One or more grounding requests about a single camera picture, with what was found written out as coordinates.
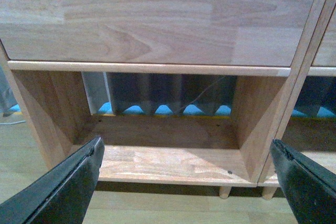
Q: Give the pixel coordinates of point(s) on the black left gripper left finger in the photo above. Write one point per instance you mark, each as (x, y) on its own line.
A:
(63, 194)

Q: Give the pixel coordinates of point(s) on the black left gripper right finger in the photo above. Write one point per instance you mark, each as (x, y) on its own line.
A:
(308, 187)

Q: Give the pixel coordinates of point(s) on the right wooden shelf cabinet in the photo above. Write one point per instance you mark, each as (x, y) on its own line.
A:
(300, 109)

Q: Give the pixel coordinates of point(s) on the wooden shelf cabinet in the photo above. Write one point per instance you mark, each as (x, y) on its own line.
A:
(162, 149)
(300, 109)

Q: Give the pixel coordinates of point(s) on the left wooden shelf cabinet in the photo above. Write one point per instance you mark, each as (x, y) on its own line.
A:
(162, 149)

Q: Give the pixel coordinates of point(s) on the grey pleated curtain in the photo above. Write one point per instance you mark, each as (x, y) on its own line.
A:
(159, 94)

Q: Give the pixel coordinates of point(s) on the upper left wooden drawer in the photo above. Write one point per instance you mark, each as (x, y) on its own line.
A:
(197, 32)

